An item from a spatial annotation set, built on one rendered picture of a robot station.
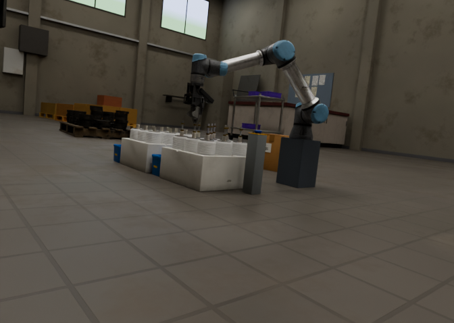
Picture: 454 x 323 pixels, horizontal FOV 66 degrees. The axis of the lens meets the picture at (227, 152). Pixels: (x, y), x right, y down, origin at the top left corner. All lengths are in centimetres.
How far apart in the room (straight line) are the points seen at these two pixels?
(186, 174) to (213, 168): 16
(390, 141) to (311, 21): 455
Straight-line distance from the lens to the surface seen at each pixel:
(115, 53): 1277
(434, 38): 986
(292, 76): 207
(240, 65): 209
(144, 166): 219
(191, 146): 187
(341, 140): 1008
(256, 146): 178
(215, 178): 179
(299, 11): 1233
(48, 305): 74
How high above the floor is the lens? 35
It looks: 5 degrees down
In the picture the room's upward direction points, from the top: 6 degrees clockwise
